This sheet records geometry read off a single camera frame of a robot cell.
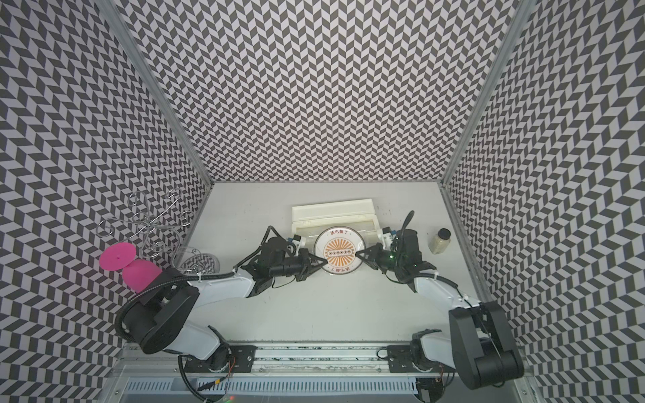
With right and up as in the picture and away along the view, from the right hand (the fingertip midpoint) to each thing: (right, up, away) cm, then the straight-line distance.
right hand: (356, 258), depth 83 cm
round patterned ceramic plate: (-6, +4, +2) cm, 7 cm away
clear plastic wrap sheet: (+5, +7, +4) cm, 9 cm away
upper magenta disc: (-60, +6, -23) cm, 64 cm away
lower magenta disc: (-58, 0, -18) cm, 60 cm away
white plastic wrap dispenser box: (-16, +12, +11) cm, 23 cm away
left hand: (-9, -2, -2) cm, 10 cm away
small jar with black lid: (+30, +4, +6) cm, 31 cm away
